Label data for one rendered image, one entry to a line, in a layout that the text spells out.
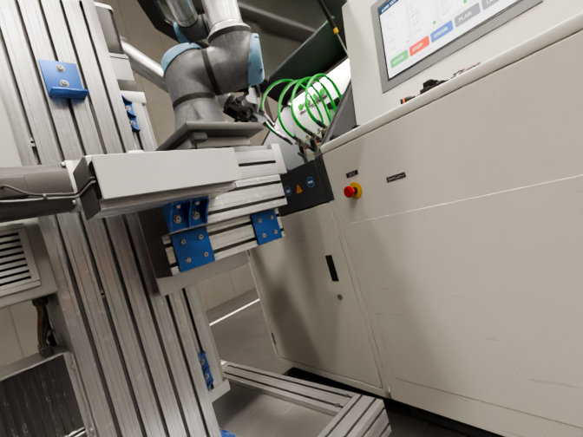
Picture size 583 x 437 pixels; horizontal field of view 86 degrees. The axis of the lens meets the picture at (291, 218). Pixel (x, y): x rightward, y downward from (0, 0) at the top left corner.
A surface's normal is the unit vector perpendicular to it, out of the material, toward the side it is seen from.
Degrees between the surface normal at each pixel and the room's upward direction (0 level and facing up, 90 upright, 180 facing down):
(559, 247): 90
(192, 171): 90
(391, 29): 76
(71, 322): 90
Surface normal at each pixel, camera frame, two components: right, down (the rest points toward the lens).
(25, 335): 0.68, -0.19
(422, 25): -0.79, -0.01
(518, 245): -0.75, 0.22
